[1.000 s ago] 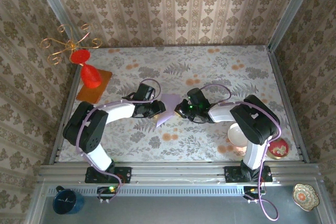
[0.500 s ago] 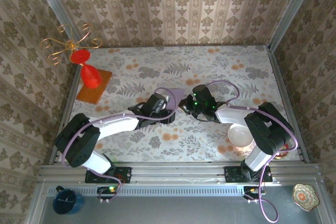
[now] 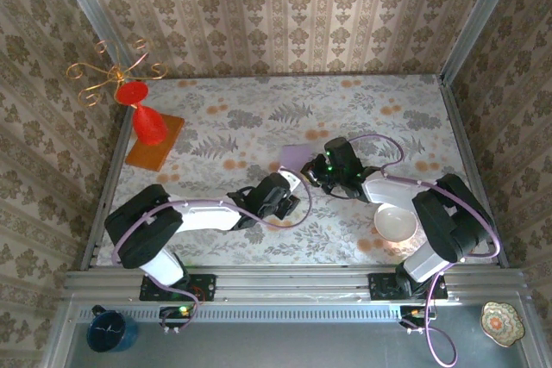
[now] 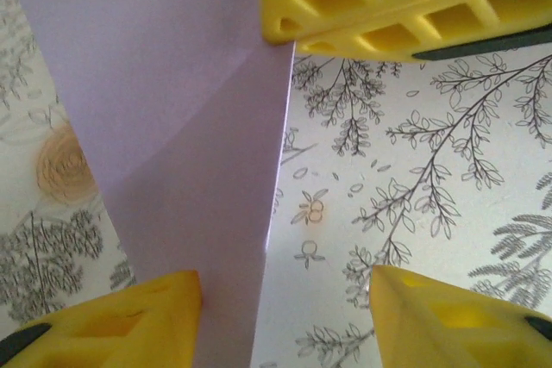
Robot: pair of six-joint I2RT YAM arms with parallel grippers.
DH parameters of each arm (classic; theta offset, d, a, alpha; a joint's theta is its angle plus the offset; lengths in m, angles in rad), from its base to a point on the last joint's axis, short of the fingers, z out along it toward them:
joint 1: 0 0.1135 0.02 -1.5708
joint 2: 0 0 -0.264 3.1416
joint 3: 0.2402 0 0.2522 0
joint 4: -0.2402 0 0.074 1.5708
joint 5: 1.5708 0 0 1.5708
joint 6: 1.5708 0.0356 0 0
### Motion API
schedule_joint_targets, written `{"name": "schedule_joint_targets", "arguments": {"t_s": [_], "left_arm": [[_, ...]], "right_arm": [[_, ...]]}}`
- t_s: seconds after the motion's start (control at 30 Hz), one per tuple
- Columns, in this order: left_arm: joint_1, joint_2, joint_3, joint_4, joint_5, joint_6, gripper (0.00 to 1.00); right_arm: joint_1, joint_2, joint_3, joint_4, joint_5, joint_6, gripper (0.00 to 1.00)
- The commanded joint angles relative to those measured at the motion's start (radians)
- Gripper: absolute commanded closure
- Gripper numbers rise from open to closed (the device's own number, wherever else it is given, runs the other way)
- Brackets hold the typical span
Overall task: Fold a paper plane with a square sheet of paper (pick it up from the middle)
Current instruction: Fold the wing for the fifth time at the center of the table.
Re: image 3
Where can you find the lilac cloth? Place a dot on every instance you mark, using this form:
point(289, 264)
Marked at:
point(295, 157)

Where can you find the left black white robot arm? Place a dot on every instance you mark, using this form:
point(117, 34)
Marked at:
point(138, 230)

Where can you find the floral patterned tablecloth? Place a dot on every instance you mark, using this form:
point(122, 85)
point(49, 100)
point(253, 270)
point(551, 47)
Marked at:
point(276, 247)

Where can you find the white ceramic bowl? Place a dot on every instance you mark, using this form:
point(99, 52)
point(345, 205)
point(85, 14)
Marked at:
point(394, 223)

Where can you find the orange wooden board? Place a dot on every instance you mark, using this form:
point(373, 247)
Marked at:
point(157, 152)

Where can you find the small black controller board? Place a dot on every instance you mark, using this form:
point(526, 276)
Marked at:
point(416, 316)
point(177, 316)

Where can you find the red plastic goblet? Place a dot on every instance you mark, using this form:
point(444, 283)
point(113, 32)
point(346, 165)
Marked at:
point(148, 126)

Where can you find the grey metal shelf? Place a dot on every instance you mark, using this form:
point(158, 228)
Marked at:
point(302, 346)

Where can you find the dark blue mug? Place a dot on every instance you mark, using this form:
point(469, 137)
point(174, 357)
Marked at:
point(108, 333)

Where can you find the ornate scalloped small dish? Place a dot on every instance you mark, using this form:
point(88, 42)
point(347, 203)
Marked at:
point(502, 324)

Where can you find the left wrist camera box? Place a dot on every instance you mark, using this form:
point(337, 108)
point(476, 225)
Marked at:
point(276, 197)

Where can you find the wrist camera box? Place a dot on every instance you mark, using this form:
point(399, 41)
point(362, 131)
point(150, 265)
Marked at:
point(276, 197)
point(340, 153)

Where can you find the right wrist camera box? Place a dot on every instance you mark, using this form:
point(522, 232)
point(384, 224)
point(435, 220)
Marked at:
point(340, 153)

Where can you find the aluminium front frame rail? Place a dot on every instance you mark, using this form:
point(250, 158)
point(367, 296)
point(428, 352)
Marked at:
point(293, 284)

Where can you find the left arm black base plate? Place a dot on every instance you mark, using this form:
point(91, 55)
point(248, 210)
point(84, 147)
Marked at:
point(202, 288)

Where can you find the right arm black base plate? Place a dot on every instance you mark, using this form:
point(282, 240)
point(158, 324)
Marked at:
point(379, 286)

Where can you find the aluminium table side rail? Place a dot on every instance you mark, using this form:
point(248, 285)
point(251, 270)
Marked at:
point(459, 126)
point(115, 150)

